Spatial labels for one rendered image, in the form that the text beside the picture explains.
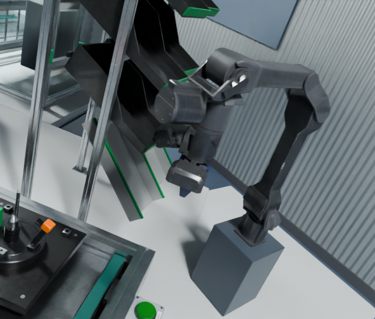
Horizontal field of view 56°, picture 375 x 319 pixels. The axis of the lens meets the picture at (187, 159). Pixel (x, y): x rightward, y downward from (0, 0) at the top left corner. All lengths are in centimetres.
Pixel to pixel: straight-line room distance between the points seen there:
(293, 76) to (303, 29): 240
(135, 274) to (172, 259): 23
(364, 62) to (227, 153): 144
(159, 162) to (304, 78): 61
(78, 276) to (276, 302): 57
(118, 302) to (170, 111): 45
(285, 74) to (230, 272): 51
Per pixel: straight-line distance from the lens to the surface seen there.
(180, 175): 56
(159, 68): 87
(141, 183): 103
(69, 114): 176
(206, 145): 60
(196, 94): 56
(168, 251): 110
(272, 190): 84
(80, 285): 88
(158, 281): 101
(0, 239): 86
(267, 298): 113
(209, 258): 97
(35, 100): 92
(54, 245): 88
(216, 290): 99
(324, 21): 299
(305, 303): 120
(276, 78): 64
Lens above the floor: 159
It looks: 26 degrees down
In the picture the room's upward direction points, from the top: 20 degrees clockwise
